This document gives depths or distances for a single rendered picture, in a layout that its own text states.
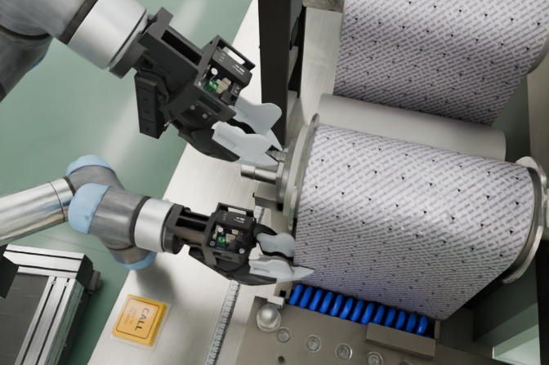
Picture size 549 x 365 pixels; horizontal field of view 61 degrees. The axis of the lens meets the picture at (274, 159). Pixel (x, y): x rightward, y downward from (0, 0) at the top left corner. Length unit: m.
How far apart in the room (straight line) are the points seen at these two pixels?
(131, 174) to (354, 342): 1.56
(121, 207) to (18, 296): 1.14
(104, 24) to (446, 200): 0.38
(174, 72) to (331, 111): 0.26
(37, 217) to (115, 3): 0.46
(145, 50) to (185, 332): 0.55
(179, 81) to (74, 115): 1.95
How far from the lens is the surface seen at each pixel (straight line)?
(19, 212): 0.83
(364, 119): 0.65
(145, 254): 0.81
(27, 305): 1.78
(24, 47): 0.54
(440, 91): 0.69
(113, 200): 0.70
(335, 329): 0.73
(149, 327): 0.86
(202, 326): 0.87
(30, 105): 2.55
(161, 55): 0.46
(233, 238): 0.64
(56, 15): 0.46
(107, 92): 2.46
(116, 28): 0.46
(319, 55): 1.21
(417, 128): 0.66
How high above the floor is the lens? 1.74
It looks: 57 degrees down
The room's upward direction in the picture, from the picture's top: straight up
